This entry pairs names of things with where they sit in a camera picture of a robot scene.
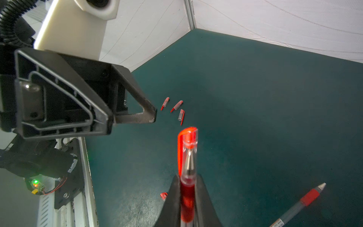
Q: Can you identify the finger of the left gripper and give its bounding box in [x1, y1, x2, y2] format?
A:
[110, 63, 158, 124]

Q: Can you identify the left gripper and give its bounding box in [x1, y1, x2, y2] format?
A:
[1, 44, 125, 141]

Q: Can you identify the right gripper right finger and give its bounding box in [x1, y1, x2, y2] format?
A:
[194, 174, 223, 227]

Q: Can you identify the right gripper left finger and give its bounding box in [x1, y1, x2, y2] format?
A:
[154, 175, 181, 227]

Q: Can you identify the red pen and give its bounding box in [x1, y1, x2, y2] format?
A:
[270, 183, 326, 227]
[180, 148, 197, 227]

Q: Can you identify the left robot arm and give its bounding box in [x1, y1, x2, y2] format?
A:
[1, 1, 157, 227]

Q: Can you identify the green table mat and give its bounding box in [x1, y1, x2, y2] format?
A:
[86, 29, 363, 227]

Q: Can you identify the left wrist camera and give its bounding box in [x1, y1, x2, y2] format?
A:
[34, 0, 120, 61]

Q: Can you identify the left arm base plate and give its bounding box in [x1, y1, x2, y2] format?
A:
[54, 138, 85, 210]

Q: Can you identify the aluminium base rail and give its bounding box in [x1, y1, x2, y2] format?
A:
[36, 137, 99, 227]

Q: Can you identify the left cable bundle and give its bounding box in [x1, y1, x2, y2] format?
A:
[24, 175, 69, 196]

